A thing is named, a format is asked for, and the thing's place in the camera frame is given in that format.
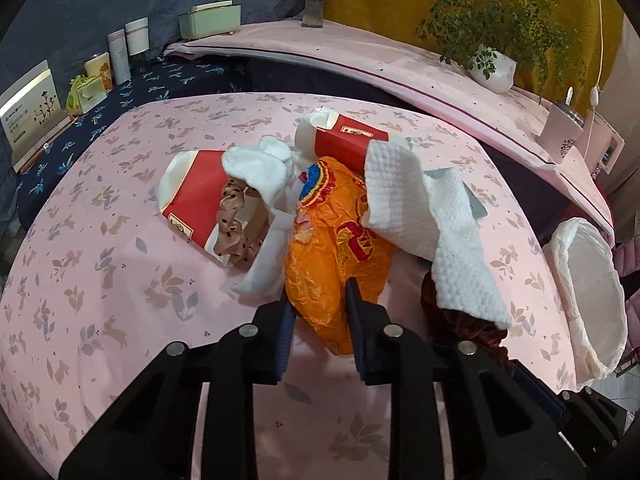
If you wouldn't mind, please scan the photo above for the white card box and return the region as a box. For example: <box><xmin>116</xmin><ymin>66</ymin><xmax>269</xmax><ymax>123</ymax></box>
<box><xmin>0</xmin><ymin>60</ymin><xmax>71</xmax><ymax>173</ymax></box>

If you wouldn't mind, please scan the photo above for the white plastic trash bag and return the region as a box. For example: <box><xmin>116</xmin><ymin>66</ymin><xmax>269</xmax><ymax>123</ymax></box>
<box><xmin>542</xmin><ymin>217</ymin><xmax>628</xmax><ymax>381</ymax></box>

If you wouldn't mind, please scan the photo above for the white waffle paper towel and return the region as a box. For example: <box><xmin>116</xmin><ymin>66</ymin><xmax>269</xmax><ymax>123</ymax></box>
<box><xmin>361</xmin><ymin>141</ymin><xmax>511</xmax><ymax>330</ymax></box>

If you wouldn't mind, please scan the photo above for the grey face mask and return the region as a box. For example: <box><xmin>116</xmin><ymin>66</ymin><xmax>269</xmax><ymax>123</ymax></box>
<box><xmin>422</xmin><ymin>167</ymin><xmax>488</xmax><ymax>221</ymax></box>

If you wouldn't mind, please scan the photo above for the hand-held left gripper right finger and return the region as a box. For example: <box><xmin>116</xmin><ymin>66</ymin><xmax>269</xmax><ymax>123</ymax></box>
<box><xmin>344</xmin><ymin>277</ymin><xmax>586</xmax><ymax>480</ymax></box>

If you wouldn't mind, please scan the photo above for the white cable with switch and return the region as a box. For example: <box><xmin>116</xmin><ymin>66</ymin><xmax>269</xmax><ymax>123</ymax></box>
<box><xmin>535</xmin><ymin>0</ymin><xmax>606</xmax><ymax>111</ymax></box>

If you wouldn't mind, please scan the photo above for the white bottle with dark base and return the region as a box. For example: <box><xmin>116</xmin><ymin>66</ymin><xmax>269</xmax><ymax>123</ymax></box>
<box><xmin>125</xmin><ymin>17</ymin><xmax>151</xmax><ymax>73</ymax></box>

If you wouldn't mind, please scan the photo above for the mustard yellow cloth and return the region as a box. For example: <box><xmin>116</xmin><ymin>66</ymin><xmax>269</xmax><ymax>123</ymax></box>
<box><xmin>325</xmin><ymin>0</ymin><xmax>626</xmax><ymax>106</ymax></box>

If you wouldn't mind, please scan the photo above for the pink puffer jacket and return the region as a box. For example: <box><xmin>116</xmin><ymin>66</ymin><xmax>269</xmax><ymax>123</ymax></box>
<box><xmin>615</xmin><ymin>242</ymin><xmax>640</xmax><ymax>351</ymax></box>

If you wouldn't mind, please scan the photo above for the orange plastic bag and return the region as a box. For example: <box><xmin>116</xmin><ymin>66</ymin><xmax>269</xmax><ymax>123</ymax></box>
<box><xmin>284</xmin><ymin>156</ymin><xmax>398</xmax><ymax>356</ymax></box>

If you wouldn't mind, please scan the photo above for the pale pink cloth red stripe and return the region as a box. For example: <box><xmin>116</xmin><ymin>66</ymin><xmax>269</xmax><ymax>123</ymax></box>
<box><xmin>165</xmin><ymin>19</ymin><xmax>616</xmax><ymax>233</ymax></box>

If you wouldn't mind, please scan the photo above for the navy floral cloth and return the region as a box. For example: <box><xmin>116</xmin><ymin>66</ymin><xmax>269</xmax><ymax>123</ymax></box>
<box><xmin>15</xmin><ymin>55</ymin><xmax>251</xmax><ymax>201</ymax></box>

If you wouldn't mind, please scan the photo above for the pink rabbit print cloth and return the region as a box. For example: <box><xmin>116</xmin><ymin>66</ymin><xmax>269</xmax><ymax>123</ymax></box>
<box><xmin>0</xmin><ymin>92</ymin><xmax>591</xmax><ymax>480</ymax></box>

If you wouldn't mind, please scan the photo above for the pink cup with lid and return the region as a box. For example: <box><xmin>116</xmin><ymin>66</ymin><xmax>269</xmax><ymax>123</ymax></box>
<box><xmin>539</xmin><ymin>87</ymin><xmax>587</xmax><ymax>163</ymax></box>

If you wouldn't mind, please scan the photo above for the pale green tissue box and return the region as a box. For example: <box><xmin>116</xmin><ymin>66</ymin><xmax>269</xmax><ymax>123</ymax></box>
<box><xmin>178</xmin><ymin>0</ymin><xmax>244</xmax><ymax>41</ymax></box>

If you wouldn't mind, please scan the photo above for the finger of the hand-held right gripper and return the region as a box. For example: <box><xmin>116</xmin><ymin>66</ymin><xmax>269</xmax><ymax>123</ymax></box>
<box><xmin>510</xmin><ymin>362</ymin><xmax>627</xmax><ymax>466</ymax></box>

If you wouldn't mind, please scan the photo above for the green plant in white pot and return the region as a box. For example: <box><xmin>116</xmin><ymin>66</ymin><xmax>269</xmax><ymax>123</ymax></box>
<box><xmin>395</xmin><ymin>0</ymin><xmax>583</xmax><ymax>95</ymax></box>

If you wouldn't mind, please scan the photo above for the flattened red white paper cup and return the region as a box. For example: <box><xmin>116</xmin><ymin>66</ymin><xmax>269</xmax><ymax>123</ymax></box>
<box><xmin>157</xmin><ymin>149</ymin><xmax>273</xmax><ymax>266</ymax></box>

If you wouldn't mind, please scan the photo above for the blue grey cloth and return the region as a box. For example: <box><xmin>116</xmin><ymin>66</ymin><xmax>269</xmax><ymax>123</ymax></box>
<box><xmin>0</xmin><ymin>0</ymin><xmax>306</xmax><ymax>126</ymax></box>

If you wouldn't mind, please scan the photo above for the dark red velvet scrunchie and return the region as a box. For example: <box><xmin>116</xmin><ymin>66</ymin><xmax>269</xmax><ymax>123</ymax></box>
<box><xmin>420</xmin><ymin>270</ymin><xmax>516</xmax><ymax>376</ymax></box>

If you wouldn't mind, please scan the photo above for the brown polka dot scrunchie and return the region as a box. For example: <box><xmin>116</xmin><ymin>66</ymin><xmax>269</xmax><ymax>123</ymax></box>
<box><xmin>215</xmin><ymin>176</ymin><xmax>273</xmax><ymax>267</ymax></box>

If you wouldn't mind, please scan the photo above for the white soft tissue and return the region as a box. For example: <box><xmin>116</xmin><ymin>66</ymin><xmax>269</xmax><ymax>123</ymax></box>
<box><xmin>221</xmin><ymin>135</ymin><xmax>301</xmax><ymax>306</ymax></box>

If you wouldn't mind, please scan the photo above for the yellow green pouch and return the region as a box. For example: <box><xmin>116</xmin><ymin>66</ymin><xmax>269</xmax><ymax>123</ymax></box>
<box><xmin>66</xmin><ymin>75</ymin><xmax>107</xmax><ymax>113</ymax></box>

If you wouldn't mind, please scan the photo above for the beige curtain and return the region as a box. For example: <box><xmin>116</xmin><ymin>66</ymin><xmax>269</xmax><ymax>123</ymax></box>
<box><xmin>600</xmin><ymin>10</ymin><xmax>640</xmax><ymax>241</ymax></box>

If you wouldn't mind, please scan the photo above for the white pinkish bottle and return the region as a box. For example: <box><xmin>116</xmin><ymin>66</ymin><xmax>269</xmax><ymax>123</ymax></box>
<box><xmin>107</xmin><ymin>30</ymin><xmax>132</xmax><ymax>85</ymax></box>

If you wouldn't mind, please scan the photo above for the white appliance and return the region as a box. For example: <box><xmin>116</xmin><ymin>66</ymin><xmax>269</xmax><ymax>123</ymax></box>
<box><xmin>582</xmin><ymin>110</ymin><xmax>626</xmax><ymax>176</ymax></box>

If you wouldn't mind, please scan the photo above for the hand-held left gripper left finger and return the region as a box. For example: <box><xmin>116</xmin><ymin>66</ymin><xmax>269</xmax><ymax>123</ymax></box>
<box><xmin>59</xmin><ymin>296</ymin><xmax>296</xmax><ymax>480</ymax></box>

